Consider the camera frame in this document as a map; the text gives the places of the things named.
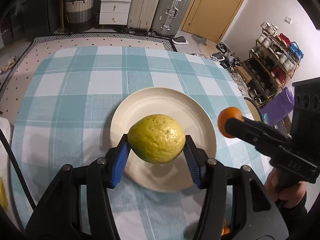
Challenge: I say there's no orange tangerine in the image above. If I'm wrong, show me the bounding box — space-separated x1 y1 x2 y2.
217 106 244 139

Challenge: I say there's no yellow-green guava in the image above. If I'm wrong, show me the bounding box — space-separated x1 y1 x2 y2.
127 114 185 164

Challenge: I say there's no right hand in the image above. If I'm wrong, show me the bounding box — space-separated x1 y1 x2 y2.
265 168 306 209

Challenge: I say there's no cream round plate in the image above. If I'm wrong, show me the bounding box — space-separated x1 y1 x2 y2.
110 87 217 192

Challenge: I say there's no purple bag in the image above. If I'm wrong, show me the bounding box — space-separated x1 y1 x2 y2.
260 87 295 126

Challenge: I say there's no teal white checked tablecloth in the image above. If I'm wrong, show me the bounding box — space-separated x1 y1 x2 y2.
10 45 272 240

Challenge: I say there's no shoe rack with shoes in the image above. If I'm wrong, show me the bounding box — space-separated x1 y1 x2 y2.
243 22 304 108

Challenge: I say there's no wooden door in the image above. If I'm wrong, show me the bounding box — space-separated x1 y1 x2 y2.
181 0 244 42

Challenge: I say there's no woven laundry basket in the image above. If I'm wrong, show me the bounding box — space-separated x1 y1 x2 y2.
66 0 94 33

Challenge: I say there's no silver hard suitcase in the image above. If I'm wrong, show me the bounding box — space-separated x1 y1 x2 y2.
151 0 191 38

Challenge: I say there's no beige hard suitcase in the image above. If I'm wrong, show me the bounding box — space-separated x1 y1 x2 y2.
127 0 159 31

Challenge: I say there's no black cable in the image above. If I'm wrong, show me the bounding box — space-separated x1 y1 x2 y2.
0 128 37 210

